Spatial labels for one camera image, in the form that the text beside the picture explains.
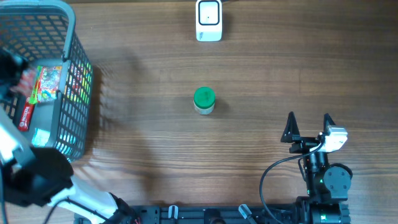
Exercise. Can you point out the white barcode scanner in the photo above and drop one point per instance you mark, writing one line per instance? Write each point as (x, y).
(209, 20)

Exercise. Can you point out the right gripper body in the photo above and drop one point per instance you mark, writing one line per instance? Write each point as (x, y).
(303, 144)

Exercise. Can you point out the Haribo gummy candy bag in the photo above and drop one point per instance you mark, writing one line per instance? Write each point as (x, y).
(46, 84)

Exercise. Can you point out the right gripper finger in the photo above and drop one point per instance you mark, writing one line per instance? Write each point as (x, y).
(328, 124)
(291, 132)

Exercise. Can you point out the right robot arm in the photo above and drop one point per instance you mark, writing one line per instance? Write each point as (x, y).
(327, 184)

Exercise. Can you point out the grey plastic shopping basket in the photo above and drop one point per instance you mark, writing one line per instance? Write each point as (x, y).
(43, 32)

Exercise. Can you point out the small red snack box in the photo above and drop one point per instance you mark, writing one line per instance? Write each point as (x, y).
(26, 83)

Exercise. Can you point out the red Nescafe coffee stick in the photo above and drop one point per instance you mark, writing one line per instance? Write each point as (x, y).
(26, 117)

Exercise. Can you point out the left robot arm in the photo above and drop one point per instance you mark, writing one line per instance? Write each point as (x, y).
(44, 175)

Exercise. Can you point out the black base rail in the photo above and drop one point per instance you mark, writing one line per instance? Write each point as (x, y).
(282, 213)

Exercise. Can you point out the green lid jar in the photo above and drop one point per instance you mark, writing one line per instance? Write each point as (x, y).
(204, 100)

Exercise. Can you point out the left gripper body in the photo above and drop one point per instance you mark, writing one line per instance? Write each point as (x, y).
(11, 66)

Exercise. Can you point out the light blue tissue pack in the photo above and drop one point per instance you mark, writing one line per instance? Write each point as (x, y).
(40, 138)

